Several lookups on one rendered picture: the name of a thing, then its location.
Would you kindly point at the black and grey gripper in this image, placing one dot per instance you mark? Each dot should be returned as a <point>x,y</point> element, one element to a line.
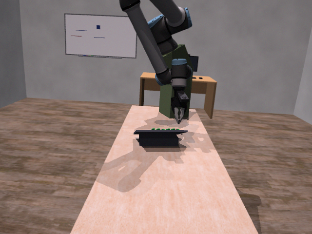
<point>175,102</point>

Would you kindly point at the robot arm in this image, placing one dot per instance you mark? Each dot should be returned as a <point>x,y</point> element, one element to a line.
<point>156,39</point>

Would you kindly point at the grey switch panel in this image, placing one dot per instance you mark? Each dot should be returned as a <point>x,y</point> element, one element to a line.
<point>159,137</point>

